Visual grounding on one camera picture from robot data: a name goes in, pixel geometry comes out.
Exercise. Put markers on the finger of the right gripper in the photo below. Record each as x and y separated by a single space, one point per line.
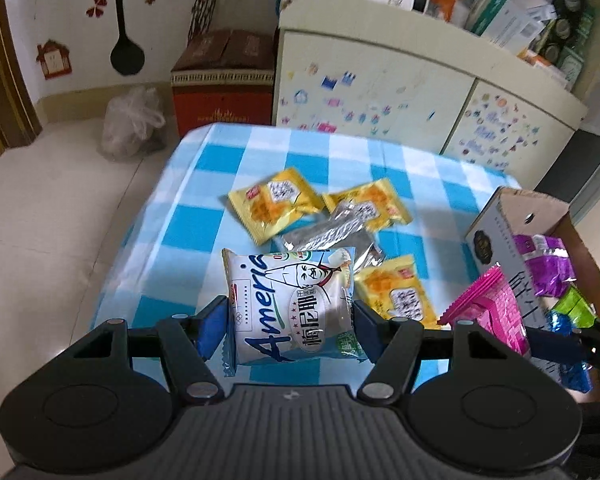
586 341

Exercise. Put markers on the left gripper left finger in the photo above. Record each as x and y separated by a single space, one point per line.
187 343

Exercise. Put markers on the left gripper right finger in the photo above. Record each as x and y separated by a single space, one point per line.
393 347

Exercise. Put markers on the green snack bag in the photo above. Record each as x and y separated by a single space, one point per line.
573 304

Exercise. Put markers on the purple snack bag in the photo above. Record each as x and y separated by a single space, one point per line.
548 262

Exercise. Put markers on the pink snack packet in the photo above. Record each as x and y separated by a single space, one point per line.
491 302

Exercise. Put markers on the white blue snack bag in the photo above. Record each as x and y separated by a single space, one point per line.
289 306

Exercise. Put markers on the silver foil snack packet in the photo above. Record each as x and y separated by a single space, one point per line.
343 228

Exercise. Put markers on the blue foil snack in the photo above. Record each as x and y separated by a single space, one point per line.
574 373

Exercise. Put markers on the yellow snack packet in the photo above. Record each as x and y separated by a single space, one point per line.
394 290
266 209
377 201

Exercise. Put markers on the blue checkered tablecloth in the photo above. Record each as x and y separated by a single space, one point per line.
231 186

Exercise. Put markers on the cardboard box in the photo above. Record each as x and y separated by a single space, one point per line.
490 240

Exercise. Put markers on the clear plastic bag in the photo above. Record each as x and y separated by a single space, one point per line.
133 125

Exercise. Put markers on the red cardboard carton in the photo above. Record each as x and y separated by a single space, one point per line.
224 76

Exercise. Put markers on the cream cabinet with stickers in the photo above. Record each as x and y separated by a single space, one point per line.
366 69

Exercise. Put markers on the green white carton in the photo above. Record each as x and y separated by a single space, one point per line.
571 60

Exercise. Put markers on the white barcode box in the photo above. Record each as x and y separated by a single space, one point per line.
511 25

